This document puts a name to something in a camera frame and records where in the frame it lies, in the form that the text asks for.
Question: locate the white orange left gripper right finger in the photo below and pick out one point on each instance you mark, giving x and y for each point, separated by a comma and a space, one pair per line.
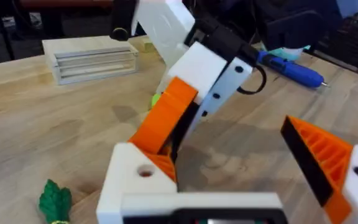
331, 161

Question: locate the bare white left gripper left finger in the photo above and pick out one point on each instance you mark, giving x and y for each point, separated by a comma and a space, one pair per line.
126, 174

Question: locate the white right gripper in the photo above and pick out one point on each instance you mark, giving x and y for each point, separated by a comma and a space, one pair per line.
163, 28

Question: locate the green leafy vegetable toy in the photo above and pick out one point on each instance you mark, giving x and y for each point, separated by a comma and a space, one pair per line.
56, 202

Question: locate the blue electric screwdriver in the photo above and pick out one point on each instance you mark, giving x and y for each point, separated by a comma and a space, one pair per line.
294, 70

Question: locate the green disc with holes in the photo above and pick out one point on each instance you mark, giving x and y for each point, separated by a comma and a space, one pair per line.
155, 100

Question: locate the pale wooden box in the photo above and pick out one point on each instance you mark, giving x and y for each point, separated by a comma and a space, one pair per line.
89, 59

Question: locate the orange ribbed wedge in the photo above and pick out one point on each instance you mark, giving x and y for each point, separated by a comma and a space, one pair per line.
164, 165

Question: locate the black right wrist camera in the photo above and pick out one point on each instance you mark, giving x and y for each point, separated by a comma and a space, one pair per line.
225, 40

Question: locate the teal and white container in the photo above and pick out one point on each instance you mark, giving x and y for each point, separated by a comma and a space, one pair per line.
291, 53

